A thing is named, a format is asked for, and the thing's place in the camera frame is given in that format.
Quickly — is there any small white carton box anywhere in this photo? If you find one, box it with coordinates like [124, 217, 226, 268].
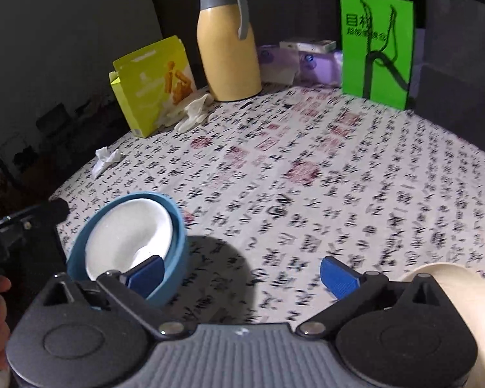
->
[279, 37, 336, 54]

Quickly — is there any yellow thermos jug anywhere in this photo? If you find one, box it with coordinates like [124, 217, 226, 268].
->
[197, 0, 262, 102]

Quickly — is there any green paper gift bag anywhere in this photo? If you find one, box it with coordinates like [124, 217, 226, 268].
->
[340, 0, 415, 110]

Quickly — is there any crumpled white tissue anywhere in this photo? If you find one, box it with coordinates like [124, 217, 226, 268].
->
[92, 147, 124, 179]

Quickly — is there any dark grey paper bag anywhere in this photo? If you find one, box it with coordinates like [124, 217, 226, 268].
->
[415, 0, 485, 152]

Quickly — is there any yellow snack box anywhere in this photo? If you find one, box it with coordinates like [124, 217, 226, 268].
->
[109, 36, 196, 137]

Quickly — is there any white bowl inside blue bowl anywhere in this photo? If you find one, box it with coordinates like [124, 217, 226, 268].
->
[85, 198, 173, 280]

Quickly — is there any calligraphy print tablecloth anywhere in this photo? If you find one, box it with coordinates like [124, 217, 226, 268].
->
[57, 86, 485, 323]

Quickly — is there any white tissue sheet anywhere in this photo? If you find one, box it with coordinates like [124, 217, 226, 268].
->
[260, 63, 298, 86]

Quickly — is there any purple tissue pack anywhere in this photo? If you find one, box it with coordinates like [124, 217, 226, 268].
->
[257, 45, 343, 87]

